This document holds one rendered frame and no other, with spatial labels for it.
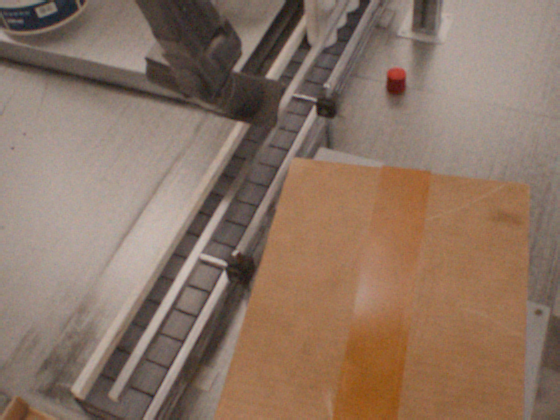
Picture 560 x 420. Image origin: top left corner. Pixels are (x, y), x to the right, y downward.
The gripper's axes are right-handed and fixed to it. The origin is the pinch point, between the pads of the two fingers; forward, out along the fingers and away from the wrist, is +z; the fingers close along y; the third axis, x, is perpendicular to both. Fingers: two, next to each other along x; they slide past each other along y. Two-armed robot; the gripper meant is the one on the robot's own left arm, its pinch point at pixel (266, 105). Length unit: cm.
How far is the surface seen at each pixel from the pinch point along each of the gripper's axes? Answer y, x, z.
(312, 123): -5.6, 0.8, 7.0
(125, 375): -3.7, 33.7, -31.8
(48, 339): 15.8, 39.1, -18.8
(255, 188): -2.7, 12.4, -3.1
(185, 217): 2.9, 18.1, -12.4
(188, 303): -2.4, 28.2, -16.5
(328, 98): -9.9, -2.9, -2.5
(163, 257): 2.7, 23.4, -16.5
